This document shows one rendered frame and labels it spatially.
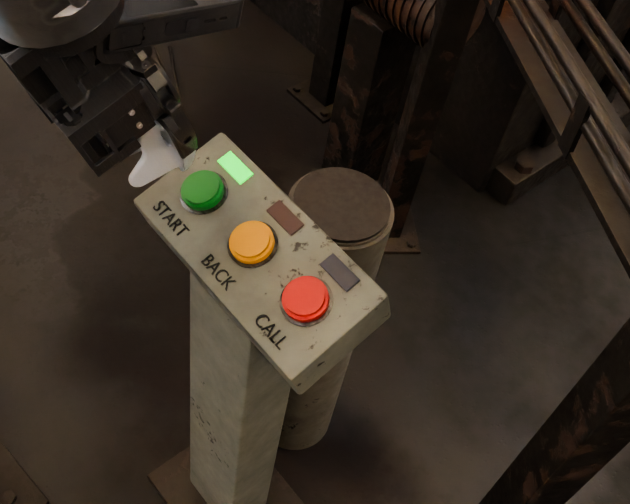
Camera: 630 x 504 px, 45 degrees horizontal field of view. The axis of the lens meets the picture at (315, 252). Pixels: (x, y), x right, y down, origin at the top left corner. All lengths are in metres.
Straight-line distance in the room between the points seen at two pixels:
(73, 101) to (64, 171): 1.05
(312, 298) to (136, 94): 0.22
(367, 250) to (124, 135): 0.34
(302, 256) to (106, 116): 0.22
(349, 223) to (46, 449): 0.65
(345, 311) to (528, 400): 0.78
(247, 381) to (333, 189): 0.23
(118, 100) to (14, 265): 0.94
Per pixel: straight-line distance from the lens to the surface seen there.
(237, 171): 0.72
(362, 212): 0.83
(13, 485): 1.22
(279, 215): 0.69
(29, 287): 1.42
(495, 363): 1.40
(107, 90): 0.54
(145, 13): 0.53
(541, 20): 0.82
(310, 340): 0.64
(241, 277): 0.67
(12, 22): 0.48
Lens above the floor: 1.13
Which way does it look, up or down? 51 degrees down
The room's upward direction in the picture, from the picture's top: 12 degrees clockwise
